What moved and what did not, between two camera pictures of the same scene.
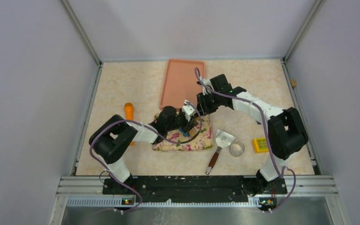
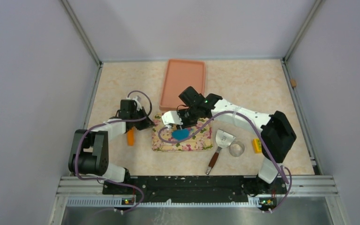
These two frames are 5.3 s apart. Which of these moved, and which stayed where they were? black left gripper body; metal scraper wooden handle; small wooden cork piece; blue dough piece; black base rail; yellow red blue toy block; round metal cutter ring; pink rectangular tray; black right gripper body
Moved: black left gripper body; black right gripper body; blue dough piece
Stayed: metal scraper wooden handle; round metal cutter ring; black base rail; yellow red blue toy block; small wooden cork piece; pink rectangular tray
